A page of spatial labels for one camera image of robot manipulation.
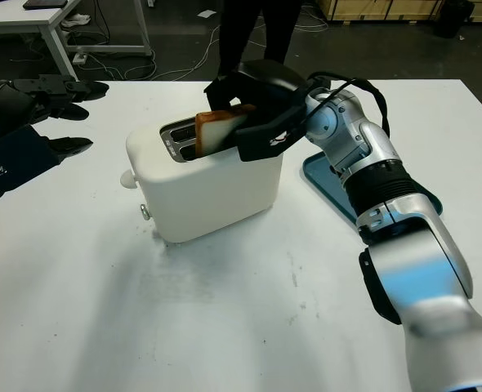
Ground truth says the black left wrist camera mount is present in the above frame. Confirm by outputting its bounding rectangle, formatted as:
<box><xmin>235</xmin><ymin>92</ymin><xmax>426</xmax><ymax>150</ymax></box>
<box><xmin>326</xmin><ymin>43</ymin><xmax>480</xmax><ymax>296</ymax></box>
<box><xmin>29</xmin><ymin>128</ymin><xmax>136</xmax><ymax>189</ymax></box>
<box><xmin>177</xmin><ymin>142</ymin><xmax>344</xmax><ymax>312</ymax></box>
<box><xmin>0</xmin><ymin>124</ymin><xmax>60</xmax><ymax>201</ymax></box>

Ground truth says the black bin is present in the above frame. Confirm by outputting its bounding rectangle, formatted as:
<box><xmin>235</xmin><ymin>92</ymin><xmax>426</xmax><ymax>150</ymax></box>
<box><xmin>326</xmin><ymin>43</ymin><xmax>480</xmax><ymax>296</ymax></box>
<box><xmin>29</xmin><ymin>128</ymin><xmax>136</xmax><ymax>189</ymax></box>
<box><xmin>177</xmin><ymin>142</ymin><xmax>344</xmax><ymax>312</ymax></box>
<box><xmin>440</xmin><ymin>0</ymin><xmax>477</xmax><ymax>40</ymax></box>

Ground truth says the dark laptop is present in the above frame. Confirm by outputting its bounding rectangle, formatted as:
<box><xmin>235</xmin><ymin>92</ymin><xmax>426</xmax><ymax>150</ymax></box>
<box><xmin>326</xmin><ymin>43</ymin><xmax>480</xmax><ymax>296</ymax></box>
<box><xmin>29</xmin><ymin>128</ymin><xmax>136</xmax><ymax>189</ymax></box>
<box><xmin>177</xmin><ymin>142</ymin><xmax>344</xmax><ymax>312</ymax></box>
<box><xmin>22</xmin><ymin>0</ymin><xmax>69</xmax><ymax>10</ymax></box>

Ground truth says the wooden crate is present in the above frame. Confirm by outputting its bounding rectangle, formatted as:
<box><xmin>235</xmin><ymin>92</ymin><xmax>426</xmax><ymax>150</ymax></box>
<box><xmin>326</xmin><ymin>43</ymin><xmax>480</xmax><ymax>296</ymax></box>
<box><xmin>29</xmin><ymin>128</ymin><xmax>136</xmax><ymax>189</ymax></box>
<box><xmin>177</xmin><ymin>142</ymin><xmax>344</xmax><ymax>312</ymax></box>
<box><xmin>322</xmin><ymin>0</ymin><xmax>450</xmax><ymax>24</ymax></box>

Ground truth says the blue plastic tray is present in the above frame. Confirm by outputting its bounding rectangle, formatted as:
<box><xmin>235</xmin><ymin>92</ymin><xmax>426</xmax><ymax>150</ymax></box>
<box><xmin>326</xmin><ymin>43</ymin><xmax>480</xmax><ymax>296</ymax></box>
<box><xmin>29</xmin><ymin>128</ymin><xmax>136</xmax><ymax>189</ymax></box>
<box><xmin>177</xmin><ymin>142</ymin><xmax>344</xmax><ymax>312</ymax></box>
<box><xmin>301</xmin><ymin>150</ymin><xmax>444</xmax><ymax>226</ymax></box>

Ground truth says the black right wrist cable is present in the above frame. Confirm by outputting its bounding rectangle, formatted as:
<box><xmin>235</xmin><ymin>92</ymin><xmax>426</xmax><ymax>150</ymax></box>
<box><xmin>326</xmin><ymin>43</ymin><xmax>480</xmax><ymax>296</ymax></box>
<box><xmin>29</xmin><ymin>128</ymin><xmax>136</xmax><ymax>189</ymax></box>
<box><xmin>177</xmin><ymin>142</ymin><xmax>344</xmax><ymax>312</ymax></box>
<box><xmin>305</xmin><ymin>71</ymin><xmax>391</xmax><ymax>136</ymax></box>

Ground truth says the person in black trousers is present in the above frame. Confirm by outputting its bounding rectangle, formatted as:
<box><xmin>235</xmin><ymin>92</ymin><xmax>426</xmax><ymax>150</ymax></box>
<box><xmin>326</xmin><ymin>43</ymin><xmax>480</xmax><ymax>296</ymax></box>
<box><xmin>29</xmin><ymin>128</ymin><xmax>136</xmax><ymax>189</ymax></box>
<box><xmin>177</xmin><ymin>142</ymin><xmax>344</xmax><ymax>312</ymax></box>
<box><xmin>218</xmin><ymin>0</ymin><xmax>301</xmax><ymax>79</ymax></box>

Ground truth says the toast slice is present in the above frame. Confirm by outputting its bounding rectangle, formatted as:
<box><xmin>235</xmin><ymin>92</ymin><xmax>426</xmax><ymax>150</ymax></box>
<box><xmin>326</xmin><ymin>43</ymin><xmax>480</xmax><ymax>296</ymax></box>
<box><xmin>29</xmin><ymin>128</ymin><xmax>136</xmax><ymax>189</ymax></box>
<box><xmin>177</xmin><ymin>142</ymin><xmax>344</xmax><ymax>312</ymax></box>
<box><xmin>194</xmin><ymin>104</ymin><xmax>258</xmax><ymax>158</ymax></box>

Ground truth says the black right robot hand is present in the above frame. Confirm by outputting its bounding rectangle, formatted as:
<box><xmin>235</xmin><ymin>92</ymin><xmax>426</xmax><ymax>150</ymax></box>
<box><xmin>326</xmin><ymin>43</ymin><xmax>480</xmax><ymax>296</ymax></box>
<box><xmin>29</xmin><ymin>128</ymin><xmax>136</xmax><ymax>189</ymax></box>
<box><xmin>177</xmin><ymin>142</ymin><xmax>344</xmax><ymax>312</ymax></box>
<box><xmin>203</xmin><ymin>60</ymin><xmax>310</xmax><ymax>142</ymax></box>

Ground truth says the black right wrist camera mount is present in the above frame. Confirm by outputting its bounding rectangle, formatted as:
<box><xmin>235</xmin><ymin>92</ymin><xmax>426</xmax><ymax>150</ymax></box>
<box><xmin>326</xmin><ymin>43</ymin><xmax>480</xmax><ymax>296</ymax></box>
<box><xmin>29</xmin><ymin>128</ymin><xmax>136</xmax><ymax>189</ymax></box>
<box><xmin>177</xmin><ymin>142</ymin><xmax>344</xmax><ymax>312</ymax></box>
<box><xmin>235</xmin><ymin>104</ymin><xmax>308</xmax><ymax>163</ymax></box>

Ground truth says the white toaster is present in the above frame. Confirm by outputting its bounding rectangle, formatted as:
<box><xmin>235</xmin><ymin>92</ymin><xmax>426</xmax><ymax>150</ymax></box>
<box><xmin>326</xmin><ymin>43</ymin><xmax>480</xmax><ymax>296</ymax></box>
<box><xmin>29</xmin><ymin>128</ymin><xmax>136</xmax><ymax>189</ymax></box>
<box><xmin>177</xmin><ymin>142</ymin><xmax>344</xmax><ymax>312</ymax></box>
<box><xmin>125</xmin><ymin>104</ymin><xmax>285</xmax><ymax>245</ymax></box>

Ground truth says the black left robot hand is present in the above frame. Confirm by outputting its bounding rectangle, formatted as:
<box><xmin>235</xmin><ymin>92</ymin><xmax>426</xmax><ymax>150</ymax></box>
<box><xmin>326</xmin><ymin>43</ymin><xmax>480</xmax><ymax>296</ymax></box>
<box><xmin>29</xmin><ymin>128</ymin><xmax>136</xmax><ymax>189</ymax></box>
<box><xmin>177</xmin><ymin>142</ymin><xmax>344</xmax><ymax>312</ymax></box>
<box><xmin>0</xmin><ymin>74</ymin><xmax>109</xmax><ymax>164</ymax></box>

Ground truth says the white crumpled cloth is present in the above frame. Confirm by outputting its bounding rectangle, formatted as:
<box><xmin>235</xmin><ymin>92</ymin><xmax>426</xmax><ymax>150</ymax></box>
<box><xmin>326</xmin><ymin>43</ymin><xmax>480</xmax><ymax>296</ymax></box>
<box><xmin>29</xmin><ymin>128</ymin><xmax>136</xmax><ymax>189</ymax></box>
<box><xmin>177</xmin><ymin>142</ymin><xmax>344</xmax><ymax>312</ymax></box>
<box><xmin>60</xmin><ymin>13</ymin><xmax>92</xmax><ymax>29</ymax></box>

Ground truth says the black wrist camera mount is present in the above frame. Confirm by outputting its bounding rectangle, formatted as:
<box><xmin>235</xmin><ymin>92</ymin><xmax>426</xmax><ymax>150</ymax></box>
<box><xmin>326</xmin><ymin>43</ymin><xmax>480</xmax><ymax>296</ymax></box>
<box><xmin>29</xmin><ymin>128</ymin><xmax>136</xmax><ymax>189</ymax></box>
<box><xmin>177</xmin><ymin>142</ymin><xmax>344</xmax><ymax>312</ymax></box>
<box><xmin>235</xmin><ymin>104</ymin><xmax>308</xmax><ymax>163</ymax></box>
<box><xmin>0</xmin><ymin>124</ymin><xmax>60</xmax><ymax>201</ymax></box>

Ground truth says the white desk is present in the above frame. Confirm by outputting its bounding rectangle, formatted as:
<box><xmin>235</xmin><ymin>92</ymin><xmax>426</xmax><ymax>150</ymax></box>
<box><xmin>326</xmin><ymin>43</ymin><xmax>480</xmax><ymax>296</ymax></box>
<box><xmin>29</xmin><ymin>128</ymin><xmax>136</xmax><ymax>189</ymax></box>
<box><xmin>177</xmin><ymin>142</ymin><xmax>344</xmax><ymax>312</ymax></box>
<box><xmin>0</xmin><ymin>0</ymin><xmax>152</xmax><ymax>77</ymax></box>

